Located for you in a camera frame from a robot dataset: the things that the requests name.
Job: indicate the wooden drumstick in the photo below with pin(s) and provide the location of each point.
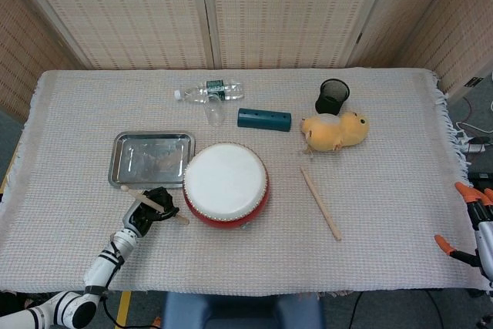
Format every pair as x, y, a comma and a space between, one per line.
319, 203
142, 198

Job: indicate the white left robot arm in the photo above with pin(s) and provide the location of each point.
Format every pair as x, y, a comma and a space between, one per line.
104, 263

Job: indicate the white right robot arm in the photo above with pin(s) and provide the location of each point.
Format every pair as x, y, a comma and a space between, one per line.
487, 244

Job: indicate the red and white drum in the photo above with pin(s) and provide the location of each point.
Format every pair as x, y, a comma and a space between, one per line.
223, 178

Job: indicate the silver metal tray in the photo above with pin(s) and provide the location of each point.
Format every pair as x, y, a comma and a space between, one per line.
150, 159

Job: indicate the teal block with holes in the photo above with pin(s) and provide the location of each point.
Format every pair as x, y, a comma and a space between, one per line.
265, 121

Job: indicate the clear plastic cup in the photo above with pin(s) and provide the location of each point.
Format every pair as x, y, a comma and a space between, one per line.
215, 113

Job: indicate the clear plastic water bottle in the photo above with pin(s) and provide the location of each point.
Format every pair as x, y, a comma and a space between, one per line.
192, 93

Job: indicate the black mesh pen cup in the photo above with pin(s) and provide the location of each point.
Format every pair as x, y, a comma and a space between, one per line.
327, 103

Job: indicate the yellow plush toy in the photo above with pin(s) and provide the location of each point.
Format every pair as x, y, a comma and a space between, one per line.
339, 132

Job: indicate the beige woven tablecloth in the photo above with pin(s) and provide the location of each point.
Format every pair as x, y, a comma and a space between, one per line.
269, 259

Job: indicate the woven folding screen panel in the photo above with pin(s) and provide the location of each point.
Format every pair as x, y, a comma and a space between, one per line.
123, 9
285, 9
462, 28
23, 55
400, 9

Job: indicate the white power strip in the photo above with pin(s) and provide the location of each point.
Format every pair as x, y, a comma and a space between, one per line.
473, 148

